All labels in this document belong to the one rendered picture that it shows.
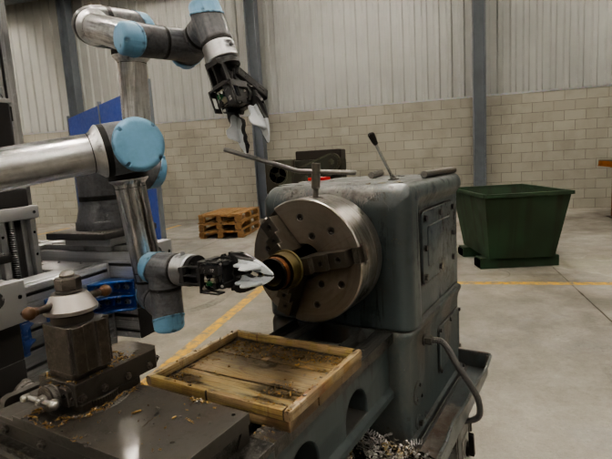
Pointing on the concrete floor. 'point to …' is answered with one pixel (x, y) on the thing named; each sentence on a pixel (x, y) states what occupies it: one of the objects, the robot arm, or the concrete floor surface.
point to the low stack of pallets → (229, 222)
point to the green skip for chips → (511, 224)
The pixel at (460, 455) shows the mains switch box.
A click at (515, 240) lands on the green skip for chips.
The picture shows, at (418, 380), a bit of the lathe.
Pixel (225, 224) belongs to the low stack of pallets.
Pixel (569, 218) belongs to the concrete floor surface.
